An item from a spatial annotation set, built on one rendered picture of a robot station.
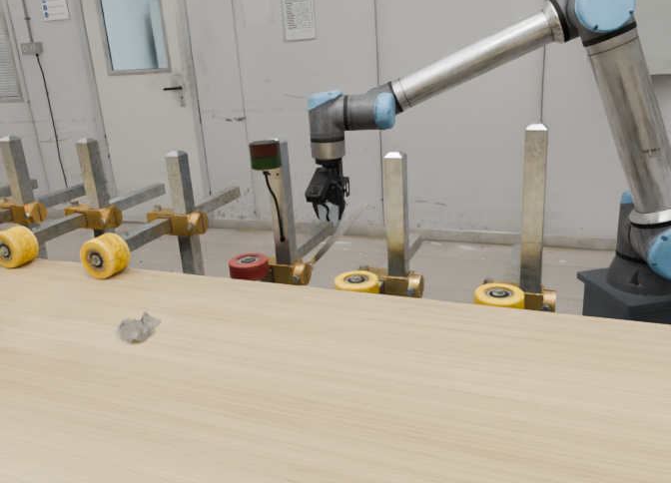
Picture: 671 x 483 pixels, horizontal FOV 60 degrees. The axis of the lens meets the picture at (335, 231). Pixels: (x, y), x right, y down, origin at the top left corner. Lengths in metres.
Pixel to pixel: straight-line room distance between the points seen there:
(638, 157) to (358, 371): 0.97
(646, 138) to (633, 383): 0.83
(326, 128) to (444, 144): 2.38
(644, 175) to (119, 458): 1.27
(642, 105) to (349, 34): 2.65
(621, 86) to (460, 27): 2.32
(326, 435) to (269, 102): 3.62
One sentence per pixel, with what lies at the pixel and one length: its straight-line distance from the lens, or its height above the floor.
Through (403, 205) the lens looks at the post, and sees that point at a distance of 1.11.
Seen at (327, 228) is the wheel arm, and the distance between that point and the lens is 1.52.
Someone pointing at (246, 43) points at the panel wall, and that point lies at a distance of 4.22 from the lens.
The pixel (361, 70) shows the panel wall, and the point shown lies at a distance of 3.90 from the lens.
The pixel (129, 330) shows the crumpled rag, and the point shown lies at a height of 0.91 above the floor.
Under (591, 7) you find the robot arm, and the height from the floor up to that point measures 1.35.
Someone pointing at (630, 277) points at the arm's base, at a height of 0.64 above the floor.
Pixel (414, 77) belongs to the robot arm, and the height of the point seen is 1.21.
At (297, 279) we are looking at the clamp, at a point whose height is 0.84.
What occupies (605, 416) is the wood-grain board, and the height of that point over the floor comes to 0.90.
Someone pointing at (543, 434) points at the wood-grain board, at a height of 0.90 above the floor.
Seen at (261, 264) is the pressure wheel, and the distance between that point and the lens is 1.17.
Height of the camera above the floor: 1.31
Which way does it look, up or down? 18 degrees down
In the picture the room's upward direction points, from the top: 4 degrees counter-clockwise
